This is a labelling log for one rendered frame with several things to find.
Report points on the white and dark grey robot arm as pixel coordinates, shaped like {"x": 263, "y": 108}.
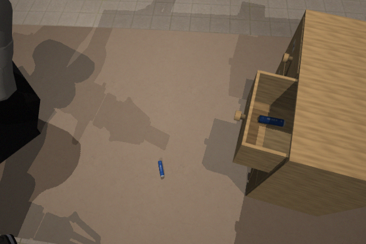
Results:
{"x": 7, "y": 80}

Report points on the small wooden chest of drawers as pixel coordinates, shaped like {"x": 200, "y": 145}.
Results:
{"x": 325, "y": 172}

